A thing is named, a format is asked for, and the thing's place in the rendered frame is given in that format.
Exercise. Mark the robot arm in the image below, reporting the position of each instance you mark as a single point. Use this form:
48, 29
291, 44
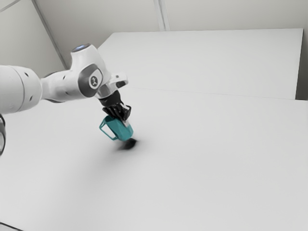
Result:
72, 79

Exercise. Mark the teal faceted mug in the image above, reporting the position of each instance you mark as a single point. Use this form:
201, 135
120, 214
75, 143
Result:
119, 131

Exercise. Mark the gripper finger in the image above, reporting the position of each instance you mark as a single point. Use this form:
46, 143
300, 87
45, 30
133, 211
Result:
126, 113

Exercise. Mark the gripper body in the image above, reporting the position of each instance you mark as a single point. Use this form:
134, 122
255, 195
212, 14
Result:
111, 104

